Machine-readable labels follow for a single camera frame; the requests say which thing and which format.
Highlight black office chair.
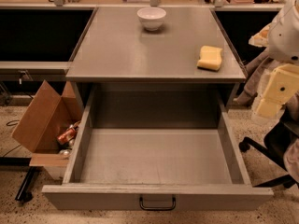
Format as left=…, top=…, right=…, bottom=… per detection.
left=239, top=110, right=299, bottom=189

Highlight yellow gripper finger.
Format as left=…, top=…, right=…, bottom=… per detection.
left=255, top=98, right=282, bottom=119

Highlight grey cabinet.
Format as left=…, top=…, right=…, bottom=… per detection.
left=66, top=7, right=245, bottom=108

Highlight red crushed can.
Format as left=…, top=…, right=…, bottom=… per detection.
left=57, top=125, right=77, bottom=145

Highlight black drawer handle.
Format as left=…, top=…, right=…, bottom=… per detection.
left=139, top=196, right=177, bottom=211

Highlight silver can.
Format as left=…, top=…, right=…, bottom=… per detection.
left=59, top=149, right=71, bottom=159

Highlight brown cardboard box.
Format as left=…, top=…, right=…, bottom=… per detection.
left=12, top=80, right=82, bottom=167

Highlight grey open top drawer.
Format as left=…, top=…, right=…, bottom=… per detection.
left=42, top=84, right=273, bottom=211

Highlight white ceramic bowl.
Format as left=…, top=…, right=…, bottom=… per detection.
left=137, top=7, right=166, bottom=31

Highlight yellow sponge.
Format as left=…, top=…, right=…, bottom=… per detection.
left=197, top=46, right=222, bottom=71

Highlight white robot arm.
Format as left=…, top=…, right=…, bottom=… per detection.
left=252, top=0, right=299, bottom=119

